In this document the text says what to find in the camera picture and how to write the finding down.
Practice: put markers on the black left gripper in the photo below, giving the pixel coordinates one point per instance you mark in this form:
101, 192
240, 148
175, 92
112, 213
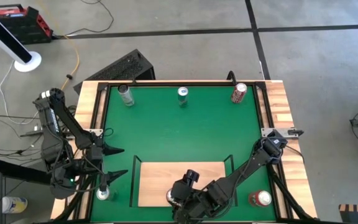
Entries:
95, 154

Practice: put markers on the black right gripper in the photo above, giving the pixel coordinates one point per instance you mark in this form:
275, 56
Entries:
183, 194

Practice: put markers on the red Coca-Cola can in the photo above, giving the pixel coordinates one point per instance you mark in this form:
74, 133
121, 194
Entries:
238, 93
168, 196

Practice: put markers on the white can with black top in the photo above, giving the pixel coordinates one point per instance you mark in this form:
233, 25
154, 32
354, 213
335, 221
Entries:
126, 96

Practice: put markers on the red Fanta can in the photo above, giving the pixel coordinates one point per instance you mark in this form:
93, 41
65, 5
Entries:
261, 198

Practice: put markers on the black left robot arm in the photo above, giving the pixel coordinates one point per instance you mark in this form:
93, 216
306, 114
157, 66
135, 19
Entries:
73, 127

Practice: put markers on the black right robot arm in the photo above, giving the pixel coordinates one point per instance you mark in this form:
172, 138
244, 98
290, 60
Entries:
244, 166

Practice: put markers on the white yellow wipes canister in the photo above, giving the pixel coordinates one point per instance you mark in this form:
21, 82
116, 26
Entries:
14, 204

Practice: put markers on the white floor stand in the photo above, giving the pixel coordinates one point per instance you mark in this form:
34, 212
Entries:
26, 62

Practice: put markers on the red black tool case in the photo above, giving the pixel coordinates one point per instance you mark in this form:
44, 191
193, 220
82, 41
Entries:
20, 23

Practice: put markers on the orange black striped box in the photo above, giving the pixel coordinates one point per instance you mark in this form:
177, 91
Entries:
357, 213

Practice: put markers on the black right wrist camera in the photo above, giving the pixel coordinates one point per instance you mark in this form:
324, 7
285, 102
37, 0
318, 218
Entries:
193, 176

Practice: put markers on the black aluminium station frame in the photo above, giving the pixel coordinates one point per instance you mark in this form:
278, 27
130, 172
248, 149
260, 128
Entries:
182, 83

